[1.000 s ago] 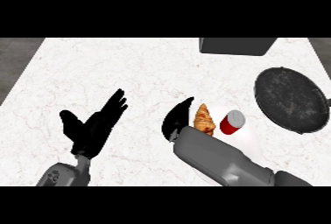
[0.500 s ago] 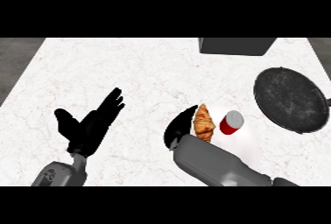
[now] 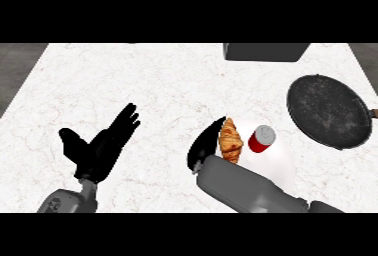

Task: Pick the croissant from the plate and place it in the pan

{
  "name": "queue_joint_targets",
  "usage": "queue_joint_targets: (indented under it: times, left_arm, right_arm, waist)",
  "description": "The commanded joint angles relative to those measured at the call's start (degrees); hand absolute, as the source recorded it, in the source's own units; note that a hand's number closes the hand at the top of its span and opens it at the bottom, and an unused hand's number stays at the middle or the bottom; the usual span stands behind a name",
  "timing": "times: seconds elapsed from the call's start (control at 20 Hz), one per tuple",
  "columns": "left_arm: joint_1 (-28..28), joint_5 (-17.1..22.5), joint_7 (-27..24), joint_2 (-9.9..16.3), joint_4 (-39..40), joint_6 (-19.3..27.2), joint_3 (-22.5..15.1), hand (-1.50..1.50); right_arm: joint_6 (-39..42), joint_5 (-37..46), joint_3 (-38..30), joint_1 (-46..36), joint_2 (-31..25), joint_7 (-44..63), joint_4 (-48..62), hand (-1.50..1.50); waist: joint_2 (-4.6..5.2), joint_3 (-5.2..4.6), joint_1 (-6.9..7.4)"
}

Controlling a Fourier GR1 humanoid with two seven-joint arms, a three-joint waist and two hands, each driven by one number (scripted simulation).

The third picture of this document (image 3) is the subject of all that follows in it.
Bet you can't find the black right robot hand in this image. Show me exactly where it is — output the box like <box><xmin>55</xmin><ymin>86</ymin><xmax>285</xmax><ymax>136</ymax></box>
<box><xmin>186</xmin><ymin>116</ymin><xmax>227</xmax><ymax>174</ymax></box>

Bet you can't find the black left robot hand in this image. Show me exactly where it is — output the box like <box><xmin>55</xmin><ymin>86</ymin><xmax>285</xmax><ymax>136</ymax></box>
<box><xmin>58</xmin><ymin>102</ymin><xmax>142</xmax><ymax>184</ymax></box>

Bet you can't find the golden brown croissant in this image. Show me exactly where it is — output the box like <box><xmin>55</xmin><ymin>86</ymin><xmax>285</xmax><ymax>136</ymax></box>
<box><xmin>217</xmin><ymin>117</ymin><xmax>245</xmax><ymax>165</ymax></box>

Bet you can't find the white plate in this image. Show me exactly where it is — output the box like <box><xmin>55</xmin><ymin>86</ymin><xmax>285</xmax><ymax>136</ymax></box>
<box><xmin>214</xmin><ymin>117</ymin><xmax>298</xmax><ymax>198</ymax></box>

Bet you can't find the black frying pan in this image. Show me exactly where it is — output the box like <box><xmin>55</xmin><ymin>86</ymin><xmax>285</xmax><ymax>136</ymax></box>
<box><xmin>285</xmin><ymin>74</ymin><xmax>378</xmax><ymax>151</ymax></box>

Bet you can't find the red can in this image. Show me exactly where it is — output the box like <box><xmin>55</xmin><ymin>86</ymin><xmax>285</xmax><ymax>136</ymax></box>
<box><xmin>247</xmin><ymin>124</ymin><xmax>278</xmax><ymax>154</ymax></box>

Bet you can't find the dark grey appliance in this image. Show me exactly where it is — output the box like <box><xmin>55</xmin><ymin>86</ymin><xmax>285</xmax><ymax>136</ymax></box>
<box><xmin>222</xmin><ymin>43</ymin><xmax>312</xmax><ymax>63</ymax></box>

